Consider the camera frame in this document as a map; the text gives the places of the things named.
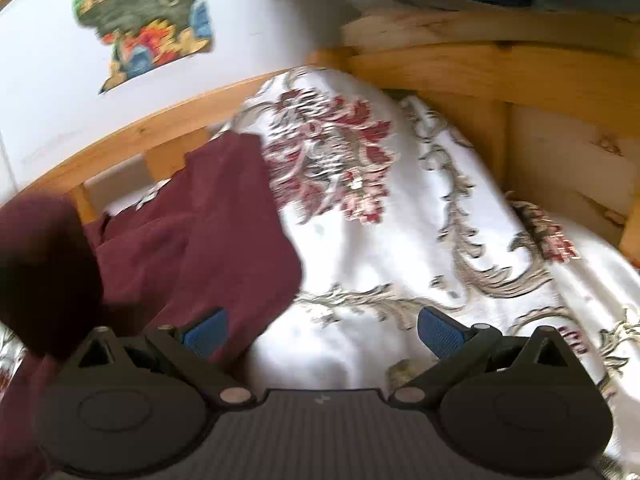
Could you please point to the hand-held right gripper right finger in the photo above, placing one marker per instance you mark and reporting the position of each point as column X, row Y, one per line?
column 437, row 332

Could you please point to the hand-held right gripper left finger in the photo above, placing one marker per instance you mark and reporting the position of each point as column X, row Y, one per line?
column 207, row 334

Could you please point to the landscape wall poster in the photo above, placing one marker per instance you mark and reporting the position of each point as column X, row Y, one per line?
column 150, row 15

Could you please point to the wooden bed frame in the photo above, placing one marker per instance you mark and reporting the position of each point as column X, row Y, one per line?
column 425, row 65

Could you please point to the maroon small garment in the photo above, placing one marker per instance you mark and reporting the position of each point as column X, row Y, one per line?
column 200, row 240

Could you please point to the floral white bedsheet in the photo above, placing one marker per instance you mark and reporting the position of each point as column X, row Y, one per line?
column 400, row 240

